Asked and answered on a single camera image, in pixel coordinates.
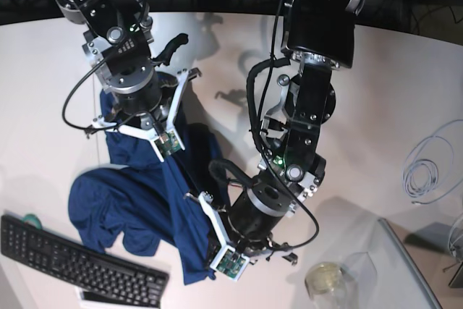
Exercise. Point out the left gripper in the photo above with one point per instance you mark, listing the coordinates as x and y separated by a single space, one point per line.
242 233

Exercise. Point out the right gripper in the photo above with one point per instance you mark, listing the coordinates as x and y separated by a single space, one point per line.
156 125

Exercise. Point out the blue t-shirt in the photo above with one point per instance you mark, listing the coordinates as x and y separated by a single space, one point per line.
142 200

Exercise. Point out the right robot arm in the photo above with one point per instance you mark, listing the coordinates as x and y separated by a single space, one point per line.
145 104

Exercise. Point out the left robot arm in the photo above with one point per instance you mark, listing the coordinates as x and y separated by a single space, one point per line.
289 99

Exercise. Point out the clear glass jar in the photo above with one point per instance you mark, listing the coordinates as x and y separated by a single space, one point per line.
349 283

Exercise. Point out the black keyboard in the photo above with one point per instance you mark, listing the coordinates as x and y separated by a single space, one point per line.
114 279

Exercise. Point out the green tape roll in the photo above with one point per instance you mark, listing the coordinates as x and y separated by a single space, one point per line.
32 220

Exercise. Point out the grey metal stand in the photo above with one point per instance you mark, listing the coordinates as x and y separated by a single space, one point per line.
437 251

